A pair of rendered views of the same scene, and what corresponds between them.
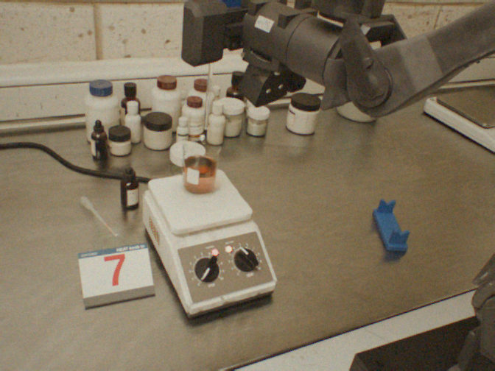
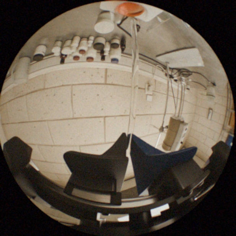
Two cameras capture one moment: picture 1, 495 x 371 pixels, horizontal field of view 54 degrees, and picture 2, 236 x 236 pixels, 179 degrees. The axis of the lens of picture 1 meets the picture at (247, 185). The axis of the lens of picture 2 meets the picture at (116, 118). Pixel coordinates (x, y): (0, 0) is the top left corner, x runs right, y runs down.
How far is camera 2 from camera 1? 0.58 m
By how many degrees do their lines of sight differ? 70
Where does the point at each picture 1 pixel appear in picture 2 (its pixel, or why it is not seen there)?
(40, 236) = (170, 34)
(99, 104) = (118, 56)
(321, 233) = not seen: outside the picture
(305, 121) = (38, 49)
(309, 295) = not seen: outside the picture
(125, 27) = (97, 76)
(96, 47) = (106, 71)
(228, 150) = (72, 33)
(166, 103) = (92, 52)
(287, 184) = not seen: outside the picture
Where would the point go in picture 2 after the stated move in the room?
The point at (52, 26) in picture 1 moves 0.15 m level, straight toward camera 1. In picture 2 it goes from (117, 79) to (129, 74)
